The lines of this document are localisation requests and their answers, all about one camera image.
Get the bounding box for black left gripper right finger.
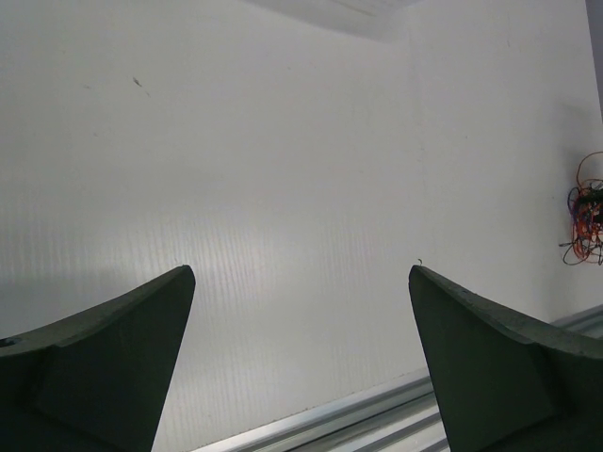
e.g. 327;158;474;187
409;266;602;451

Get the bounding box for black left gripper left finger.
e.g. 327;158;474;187
1;266;196;451

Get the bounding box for orange purple black wires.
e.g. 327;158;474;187
558;151;603;267

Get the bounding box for white perforated plastic basket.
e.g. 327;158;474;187
251;0;417;20

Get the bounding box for aluminium rail frame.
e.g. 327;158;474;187
190;303;603;452

